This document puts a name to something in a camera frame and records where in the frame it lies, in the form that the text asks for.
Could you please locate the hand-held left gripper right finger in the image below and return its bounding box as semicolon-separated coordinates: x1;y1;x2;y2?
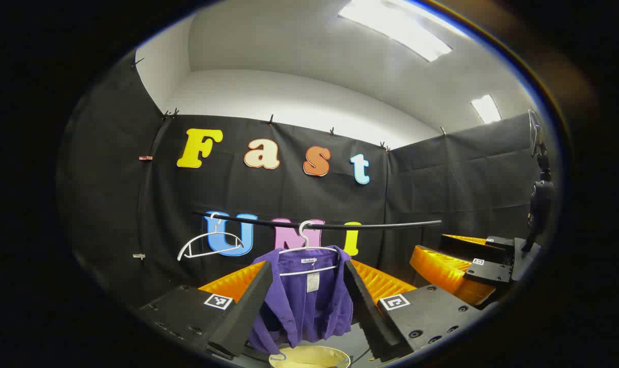
342;258;486;362

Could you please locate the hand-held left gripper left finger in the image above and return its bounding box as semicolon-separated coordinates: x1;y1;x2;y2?
141;261;274;358

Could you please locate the purple ribbed knit garment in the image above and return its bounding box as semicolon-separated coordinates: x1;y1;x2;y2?
248;246;354;356

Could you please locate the white plastic hanger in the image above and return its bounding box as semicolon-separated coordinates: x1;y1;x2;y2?
177;212;245;262
278;221;341;277

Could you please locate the black clothes rack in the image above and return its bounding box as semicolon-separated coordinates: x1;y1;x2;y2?
193;211;443;232

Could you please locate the small ceiling light panel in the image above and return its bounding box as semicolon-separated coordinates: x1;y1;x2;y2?
470;95;502;124

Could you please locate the large ceiling light panel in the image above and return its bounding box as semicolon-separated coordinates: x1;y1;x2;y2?
338;0;453;63

